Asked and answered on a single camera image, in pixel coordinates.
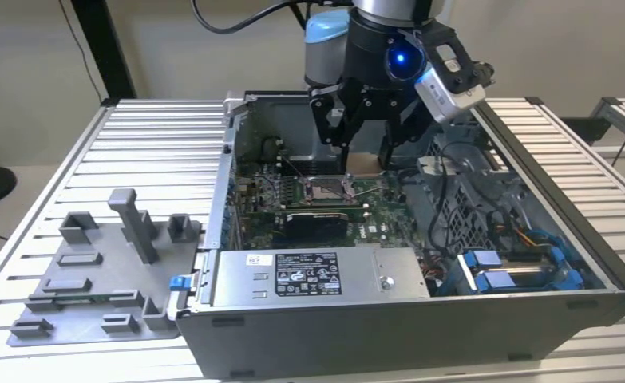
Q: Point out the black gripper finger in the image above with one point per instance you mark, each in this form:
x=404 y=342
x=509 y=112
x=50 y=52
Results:
x=338 y=111
x=405 y=119

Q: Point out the silver square CPU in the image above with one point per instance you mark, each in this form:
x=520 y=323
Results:
x=364 y=164

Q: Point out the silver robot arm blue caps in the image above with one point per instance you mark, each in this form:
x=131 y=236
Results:
x=397 y=8

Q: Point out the black RAM slot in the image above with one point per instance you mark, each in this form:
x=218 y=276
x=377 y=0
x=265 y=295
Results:
x=311 y=160

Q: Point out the CPU socket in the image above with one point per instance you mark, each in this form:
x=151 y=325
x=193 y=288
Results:
x=322 y=195

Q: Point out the thin metal locking lever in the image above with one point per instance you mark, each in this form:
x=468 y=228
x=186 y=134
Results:
x=370 y=191

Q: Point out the metal drive cage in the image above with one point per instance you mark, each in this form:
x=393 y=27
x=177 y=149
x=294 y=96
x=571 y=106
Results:
x=450 y=223

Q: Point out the green motherboard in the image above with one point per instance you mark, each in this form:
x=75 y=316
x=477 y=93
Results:
x=381 y=235

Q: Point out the black graphics card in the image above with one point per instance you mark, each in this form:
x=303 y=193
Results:
x=311 y=230

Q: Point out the hard disk in blue carrier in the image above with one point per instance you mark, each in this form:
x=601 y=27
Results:
x=480 y=259
x=493 y=281

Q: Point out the silver power supply unit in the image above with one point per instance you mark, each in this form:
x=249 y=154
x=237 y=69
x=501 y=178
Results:
x=238 y=279

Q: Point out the blue case latch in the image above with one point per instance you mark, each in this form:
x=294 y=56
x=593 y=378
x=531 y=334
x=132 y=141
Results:
x=179 y=283

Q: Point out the black open PC case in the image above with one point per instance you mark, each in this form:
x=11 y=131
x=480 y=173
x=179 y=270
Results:
x=343 y=343

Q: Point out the grey plastic parts rack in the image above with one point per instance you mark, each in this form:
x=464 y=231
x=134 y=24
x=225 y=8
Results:
x=115 y=279

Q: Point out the white silver wrist camera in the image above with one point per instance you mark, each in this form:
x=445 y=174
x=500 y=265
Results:
x=448 y=97

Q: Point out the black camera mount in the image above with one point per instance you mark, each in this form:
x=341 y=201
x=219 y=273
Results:
x=469 y=64

